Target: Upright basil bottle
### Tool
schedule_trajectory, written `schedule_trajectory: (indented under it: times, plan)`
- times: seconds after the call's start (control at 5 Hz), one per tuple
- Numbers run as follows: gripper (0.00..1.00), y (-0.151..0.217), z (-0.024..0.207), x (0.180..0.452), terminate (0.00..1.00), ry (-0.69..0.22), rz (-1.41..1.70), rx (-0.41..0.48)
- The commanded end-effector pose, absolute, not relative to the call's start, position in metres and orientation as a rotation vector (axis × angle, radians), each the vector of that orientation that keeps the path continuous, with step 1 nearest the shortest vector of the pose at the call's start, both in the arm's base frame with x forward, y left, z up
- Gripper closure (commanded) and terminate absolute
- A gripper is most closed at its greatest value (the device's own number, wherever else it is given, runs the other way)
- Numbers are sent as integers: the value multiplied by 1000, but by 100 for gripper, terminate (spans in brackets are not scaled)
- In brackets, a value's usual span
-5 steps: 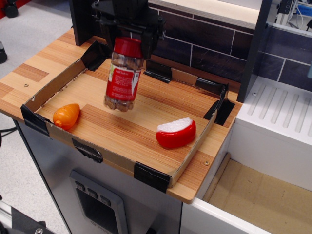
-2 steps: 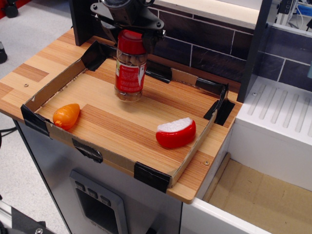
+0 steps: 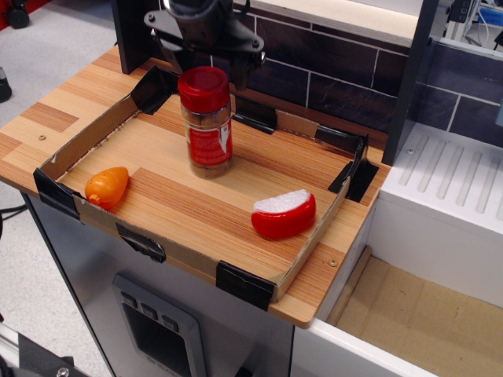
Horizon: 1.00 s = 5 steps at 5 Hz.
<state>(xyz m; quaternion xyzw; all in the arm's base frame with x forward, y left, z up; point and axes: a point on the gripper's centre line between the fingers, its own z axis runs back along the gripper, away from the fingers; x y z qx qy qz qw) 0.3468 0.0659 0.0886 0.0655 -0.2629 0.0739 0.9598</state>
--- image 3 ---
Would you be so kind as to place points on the cardboard fence with black tape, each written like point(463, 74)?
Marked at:
point(168, 216)

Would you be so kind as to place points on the basil bottle with red lid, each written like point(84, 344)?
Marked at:
point(206, 110)

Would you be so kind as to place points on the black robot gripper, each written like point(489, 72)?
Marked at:
point(214, 31)

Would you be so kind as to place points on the grey toy oven panel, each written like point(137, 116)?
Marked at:
point(167, 336)

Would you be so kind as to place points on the orange toy carrot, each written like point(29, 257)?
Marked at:
point(105, 189)

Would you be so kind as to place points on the dark grey vertical post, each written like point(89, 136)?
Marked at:
point(398, 130)

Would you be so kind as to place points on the white toy sink unit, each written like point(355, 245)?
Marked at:
point(421, 294)

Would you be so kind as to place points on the dark left shelf post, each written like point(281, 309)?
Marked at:
point(134, 40)

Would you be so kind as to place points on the red white toy cheese wedge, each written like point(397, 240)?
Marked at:
point(285, 215)

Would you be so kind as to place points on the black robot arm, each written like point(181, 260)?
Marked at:
point(192, 6)

